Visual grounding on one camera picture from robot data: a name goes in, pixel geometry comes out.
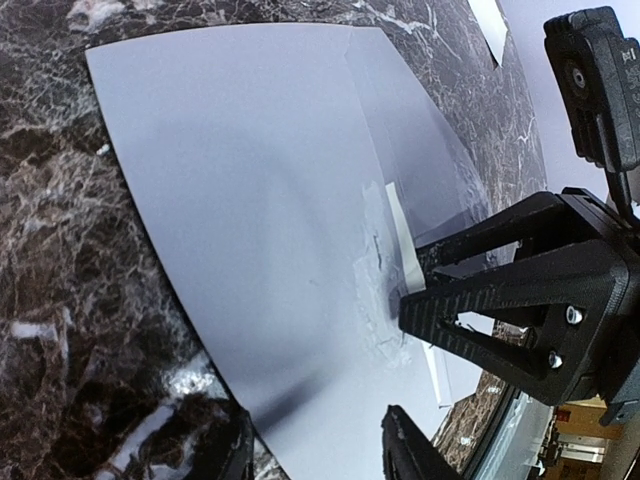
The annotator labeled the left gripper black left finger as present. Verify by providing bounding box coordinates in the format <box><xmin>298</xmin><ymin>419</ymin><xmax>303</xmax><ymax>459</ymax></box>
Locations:
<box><xmin>215</xmin><ymin>409</ymin><xmax>255</xmax><ymax>480</ymax></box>

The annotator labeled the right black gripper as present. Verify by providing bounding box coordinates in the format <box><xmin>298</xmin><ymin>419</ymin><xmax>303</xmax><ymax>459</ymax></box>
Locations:
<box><xmin>399</xmin><ymin>187</ymin><xmax>639</xmax><ymax>425</ymax></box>

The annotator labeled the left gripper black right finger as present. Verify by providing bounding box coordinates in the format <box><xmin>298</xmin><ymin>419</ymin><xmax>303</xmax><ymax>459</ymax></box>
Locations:
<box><xmin>382</xmin><ymin>405</ymin><xmax>455</xmax><ymax>480</ymax></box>

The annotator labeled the beige letter paper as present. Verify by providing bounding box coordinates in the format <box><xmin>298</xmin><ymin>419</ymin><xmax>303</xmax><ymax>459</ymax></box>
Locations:
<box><xmin>385</xmin><ymin>182</ymin><xmax>452</xmax><ymax>408</ymax></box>

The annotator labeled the grey envelope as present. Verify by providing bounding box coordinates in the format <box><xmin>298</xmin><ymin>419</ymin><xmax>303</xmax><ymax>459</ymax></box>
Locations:
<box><xmin>86</xmin><ymin>23</ymin><xmax>490</xmax><ymax>479</ymax></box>

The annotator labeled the black front rail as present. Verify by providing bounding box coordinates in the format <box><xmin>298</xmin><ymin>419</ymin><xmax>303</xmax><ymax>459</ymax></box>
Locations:
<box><xmin>462</xmin><ymin>386</ymin><xmax>521</xmax><ymax>479</ymax></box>

